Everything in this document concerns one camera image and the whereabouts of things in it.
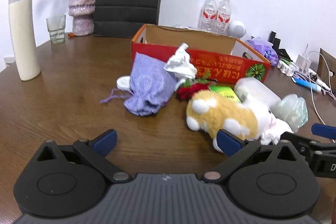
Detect orange white plush toy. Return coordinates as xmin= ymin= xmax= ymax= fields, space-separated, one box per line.
xmin=186 ymin=90 xmax=293 ymax=152

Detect iridescent plastic bag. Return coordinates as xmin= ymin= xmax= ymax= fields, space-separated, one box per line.
xmin=270 ymin=94 xmax=309 ymax=132

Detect green tissue pack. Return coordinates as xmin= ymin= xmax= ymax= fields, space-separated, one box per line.
xmin=209 ymin=85 xmax=241 ymax=103

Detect translucent white plastic box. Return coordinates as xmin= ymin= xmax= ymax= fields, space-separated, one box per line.
xmin=234 ymin=77 xmax=281 ymax=107

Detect white round lid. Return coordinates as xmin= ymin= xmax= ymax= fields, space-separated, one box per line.
xmin=116 ymin=76 xmax=131 ymax=92

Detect red artificial rose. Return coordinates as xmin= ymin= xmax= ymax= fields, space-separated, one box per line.
xmin=176 ymin=79 xmax=214 ymax=101

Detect purple drawstring pouch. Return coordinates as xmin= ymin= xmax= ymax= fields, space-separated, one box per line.
xmin=100 ymin=53 xmax=177 ymax=116

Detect white paper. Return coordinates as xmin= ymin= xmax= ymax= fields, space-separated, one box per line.
xmin=163 ymin=43 xmax=197 ymax=81

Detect blue white tube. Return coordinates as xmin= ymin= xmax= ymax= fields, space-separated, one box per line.
xmin=291 ymin=77 xmax=322 ymax=93

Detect brown cardboard piece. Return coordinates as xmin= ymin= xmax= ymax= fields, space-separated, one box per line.
xmin=317 ymin=48 xmax=336 ymax=89

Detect white power adapter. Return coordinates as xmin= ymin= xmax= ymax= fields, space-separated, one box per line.
xmin=295 ymin=45 xmax=311 ymax=75

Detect red cardboard pumpkin box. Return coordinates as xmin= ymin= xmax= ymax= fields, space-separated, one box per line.
xmin=131 ymin=24 xmax=271 ymax=85

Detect purple tissue pack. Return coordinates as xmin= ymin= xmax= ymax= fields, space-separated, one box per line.
xmin=246 ymin=37 xmax=278 ymax=67

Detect black stand objects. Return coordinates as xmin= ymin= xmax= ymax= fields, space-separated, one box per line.
xmin=268 ymin=31 xmax=292 ymax=62

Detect left clear water bottle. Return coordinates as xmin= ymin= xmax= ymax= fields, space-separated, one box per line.
xmin=198 ymin=0 xmax=218 ymax=32

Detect clear water bottle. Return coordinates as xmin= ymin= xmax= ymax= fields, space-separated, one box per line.
xmin=198 ymin=0 xmax=218 ymax=32
xmin=216 ymin=0 xmax=231 ymax=35

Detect clear drinking glass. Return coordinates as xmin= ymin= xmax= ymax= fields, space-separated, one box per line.
xmin=46 ymin=14 xmax=66 ymax=45

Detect right clear water bottle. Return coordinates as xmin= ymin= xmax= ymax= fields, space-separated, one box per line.
xmin=216 ymin=0 xmax=231 ymax=35

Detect pink ceramic vase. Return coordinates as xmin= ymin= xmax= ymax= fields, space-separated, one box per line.
xmin=68 ymin=0 xmax=96 ymax=36

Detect cream thermos bottle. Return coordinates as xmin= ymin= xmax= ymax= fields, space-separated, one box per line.
xmin=9 ymin=0 xmax=41 ymax=81

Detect white charging cable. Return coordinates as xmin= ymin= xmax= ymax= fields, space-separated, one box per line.
xmin=304 ymin=50 xmax=336 ymax=143

